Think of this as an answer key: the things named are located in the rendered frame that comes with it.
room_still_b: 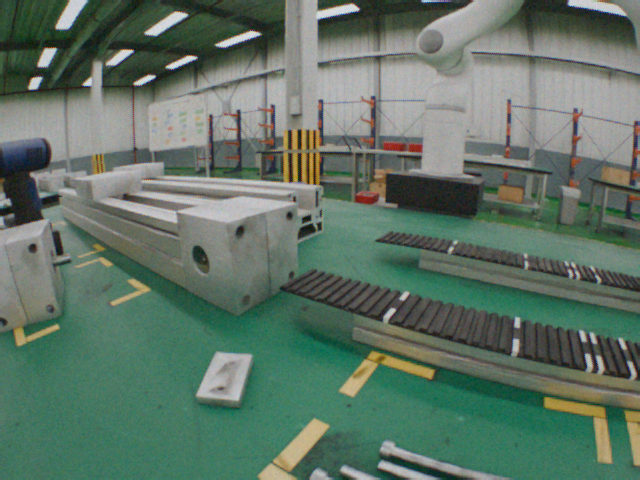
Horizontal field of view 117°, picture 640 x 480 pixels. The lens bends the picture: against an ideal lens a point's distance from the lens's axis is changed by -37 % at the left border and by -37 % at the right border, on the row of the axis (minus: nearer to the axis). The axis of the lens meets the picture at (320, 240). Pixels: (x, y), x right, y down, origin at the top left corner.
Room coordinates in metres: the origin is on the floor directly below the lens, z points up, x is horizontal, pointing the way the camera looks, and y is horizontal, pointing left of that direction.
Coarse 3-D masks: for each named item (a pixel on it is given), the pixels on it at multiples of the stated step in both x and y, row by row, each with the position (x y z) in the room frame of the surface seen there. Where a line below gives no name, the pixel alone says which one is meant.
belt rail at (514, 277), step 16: (432, 256) 0.37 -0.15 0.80; (448, 256) 0.36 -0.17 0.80; (448, 272) 0.36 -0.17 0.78; (464, 272) 0.34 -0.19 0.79; (480, 272) 0.33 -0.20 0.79; (496, 272) 0.33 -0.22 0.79; (512, 272) 0.31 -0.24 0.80; (528, 272) 0.30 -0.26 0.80; (528, 288) 0.30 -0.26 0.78; (544, 288) 0.28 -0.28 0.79; (560, 288) 0.27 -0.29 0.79; (576, 288) 0.26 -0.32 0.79; (592, 288) 0.25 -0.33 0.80; (608, 288) 0.23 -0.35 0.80; (608, 304) 0.23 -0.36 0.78; (624, 304) 0.22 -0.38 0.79
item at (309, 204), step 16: (160, 176) 0.86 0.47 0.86; (160, 192) 0.69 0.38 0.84; (176, 192) 0.66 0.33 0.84; (192, 192) 0.63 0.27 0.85; (208, 192) 0.57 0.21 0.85; (224, 192) 0.55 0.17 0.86; (240, 192) 0.52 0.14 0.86; (256, 192) 0.50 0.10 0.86; (272, 192) 0.48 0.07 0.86; (288, 192) 0.48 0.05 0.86; (304, 192) 0.54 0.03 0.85; (320, 192) 0.54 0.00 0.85; (304, 208) 0.54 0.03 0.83; (320, 208) 0.54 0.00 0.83; (304, 224) 0.50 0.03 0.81; (320, 224) 0.55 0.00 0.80
